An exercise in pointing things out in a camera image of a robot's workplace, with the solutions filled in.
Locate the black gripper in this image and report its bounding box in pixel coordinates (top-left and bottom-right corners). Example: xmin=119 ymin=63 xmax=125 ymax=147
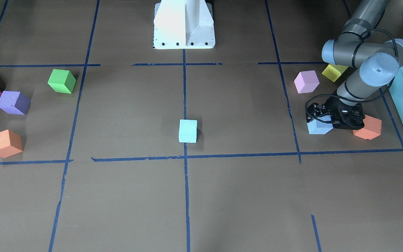
xmin=326 ymin=97 xmax=365 ymax=130

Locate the blue foam block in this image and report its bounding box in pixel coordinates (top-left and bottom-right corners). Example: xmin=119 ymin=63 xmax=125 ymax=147
xmin=307 ymin=119 xmax=334 ymax=135
xmin=178 ymin=119 xmax=197 ymax=143

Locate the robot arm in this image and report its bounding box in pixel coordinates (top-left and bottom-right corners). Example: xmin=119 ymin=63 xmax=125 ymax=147
xmin=322 ymin=0 xmax=403 ymax=130

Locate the orange foam block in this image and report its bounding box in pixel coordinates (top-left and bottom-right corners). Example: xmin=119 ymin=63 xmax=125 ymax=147
xmin=352 ymin=115 xmax=382 ymax=140
xmin=0 ymin=129 xmax=23 ymax=158

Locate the yellow foam block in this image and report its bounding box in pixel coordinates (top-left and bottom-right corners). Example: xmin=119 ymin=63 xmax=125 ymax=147
xmin=322 ymin=63 xmax=349 ymax=82

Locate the pink foam block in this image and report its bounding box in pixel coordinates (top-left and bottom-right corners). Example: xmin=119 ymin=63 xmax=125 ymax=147
xmin=294 ymin=70 xmax=320 ymax=94

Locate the green foam block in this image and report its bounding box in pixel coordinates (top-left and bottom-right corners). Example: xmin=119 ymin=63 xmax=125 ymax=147
xmin=47 ymin=69 xmax=77 ymax=94

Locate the purple foam block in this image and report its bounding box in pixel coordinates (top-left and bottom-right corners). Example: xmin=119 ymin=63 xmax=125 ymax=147
xmin=0 ymin=91 xmax=30 ymax=115

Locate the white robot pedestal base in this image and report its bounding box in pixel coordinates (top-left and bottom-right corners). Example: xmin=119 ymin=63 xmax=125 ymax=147
xmin=153 ymin=0 xmax=216 ymax=50

